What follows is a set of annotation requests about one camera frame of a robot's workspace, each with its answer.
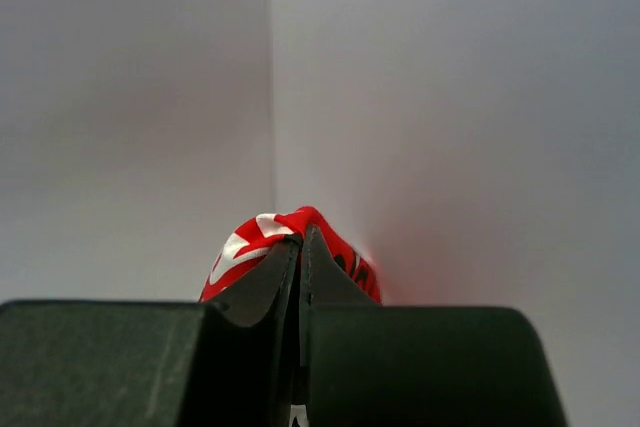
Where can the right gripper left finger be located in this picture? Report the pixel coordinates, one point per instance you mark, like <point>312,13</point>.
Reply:
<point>107,363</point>

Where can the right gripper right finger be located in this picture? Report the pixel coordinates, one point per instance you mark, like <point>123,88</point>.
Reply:
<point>367,364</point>

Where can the white red print t shirt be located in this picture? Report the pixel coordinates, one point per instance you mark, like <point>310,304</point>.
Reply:
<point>240,257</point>

